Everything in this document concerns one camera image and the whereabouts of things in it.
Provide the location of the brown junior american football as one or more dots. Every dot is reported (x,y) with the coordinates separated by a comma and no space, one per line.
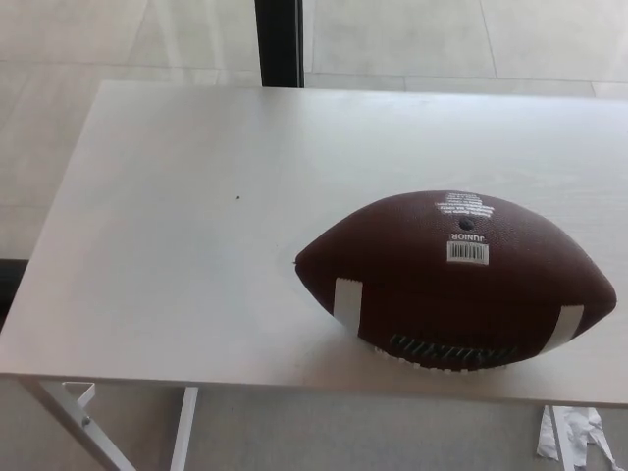
(422,284)

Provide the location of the white straight desk leg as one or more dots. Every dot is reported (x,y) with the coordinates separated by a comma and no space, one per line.
(183,427)

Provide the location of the white slanted desk leg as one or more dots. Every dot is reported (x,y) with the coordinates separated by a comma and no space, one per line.
(68,414)

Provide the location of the white thin desk leg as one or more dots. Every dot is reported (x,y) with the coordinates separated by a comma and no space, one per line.
(563,441)

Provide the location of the black low object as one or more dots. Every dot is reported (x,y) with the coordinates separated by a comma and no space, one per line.
(10,289)

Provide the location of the crumpled white paper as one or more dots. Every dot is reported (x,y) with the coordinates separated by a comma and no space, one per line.
(586,432)

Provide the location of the black vertical window post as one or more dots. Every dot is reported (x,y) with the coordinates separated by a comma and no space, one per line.
(279,44)

